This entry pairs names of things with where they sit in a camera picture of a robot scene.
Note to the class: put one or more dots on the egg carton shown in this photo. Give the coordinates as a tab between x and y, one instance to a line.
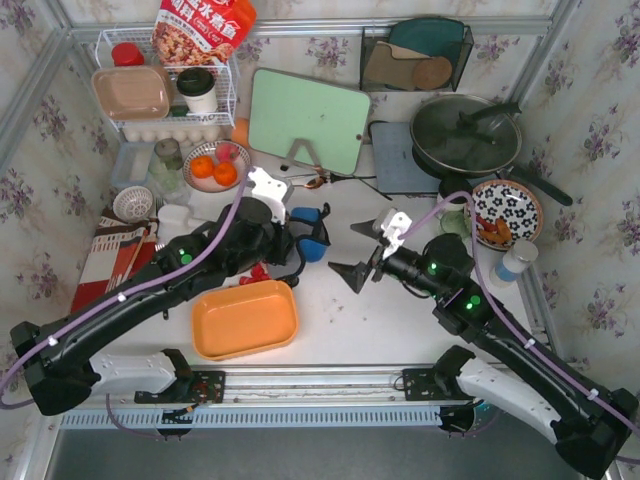
185	136

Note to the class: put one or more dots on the black mesh holder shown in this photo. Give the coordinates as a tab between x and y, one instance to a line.
386	67

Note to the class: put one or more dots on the white small strainer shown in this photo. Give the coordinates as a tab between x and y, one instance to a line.
133	204

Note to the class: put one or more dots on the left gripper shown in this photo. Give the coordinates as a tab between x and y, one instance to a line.
288	240

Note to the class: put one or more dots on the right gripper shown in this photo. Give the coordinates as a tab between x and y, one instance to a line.
375	262

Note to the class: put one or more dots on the grey blue cloth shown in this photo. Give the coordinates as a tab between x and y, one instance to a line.
311	239

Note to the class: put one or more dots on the striped orange cloth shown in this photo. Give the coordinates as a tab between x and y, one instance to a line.
118	250

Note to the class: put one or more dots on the red capsule lower left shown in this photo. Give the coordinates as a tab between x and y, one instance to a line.
245	280

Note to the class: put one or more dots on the red snack bag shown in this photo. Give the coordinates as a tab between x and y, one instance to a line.
201	32

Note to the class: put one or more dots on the white black lid cup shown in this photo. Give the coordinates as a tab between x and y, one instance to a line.
197	86

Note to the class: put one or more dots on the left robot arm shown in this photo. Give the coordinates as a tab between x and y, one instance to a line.
56	356

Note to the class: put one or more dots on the teal plate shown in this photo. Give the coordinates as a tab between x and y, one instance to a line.
429	36

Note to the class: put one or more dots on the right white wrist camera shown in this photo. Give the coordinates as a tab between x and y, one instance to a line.
390	225

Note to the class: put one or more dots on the round cork coaster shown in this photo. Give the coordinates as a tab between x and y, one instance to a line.
432	73

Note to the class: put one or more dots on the beige rectangular tray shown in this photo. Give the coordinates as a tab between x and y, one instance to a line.
138	93

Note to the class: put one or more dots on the fruit bowl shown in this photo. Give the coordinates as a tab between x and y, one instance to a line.
215	167

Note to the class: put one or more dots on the white wire rack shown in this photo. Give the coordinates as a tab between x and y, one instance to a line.
226	76

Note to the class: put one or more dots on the black pan with lid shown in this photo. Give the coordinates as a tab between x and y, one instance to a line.
471	137

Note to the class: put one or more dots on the floral patterned plate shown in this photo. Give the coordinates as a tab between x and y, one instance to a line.
505	212

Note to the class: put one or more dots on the white blue bottle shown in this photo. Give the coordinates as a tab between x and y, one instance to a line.
513	263

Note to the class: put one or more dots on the paper cup black lid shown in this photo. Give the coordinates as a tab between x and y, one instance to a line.
452	184

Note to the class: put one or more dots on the green cutting board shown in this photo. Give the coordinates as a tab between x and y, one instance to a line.
286	107

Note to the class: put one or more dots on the dark glass cup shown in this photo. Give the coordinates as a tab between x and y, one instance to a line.
169	153

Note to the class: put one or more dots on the red capsule cluster piece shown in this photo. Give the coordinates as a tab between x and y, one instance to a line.
259	273

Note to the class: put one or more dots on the blue plastic container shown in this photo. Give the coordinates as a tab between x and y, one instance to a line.
132	164

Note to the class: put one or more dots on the black capsule lower right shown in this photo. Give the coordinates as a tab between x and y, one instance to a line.
292	281

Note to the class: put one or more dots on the red lid jar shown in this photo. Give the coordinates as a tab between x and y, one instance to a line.
127	54

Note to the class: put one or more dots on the grey induction cooker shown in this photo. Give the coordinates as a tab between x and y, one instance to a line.
396	171

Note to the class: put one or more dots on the orange storage basket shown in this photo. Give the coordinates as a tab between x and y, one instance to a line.
244	320

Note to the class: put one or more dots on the copper spoon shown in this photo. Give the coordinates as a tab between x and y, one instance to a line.
315	183

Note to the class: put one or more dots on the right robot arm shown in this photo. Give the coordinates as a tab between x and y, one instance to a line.
585	422

